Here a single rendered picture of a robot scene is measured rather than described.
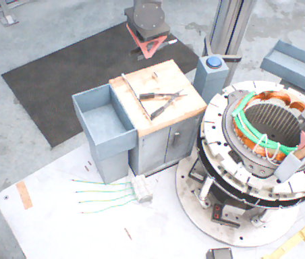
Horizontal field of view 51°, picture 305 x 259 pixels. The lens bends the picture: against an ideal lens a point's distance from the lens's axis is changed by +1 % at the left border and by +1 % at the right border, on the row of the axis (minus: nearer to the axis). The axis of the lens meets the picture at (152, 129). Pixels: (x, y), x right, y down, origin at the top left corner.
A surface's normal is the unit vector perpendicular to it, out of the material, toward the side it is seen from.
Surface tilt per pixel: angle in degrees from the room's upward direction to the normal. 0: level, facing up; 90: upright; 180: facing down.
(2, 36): 0
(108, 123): 0
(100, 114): 0
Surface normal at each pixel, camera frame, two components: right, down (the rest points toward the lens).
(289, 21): 0.05, -0.57
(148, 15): 0.01, 0.84
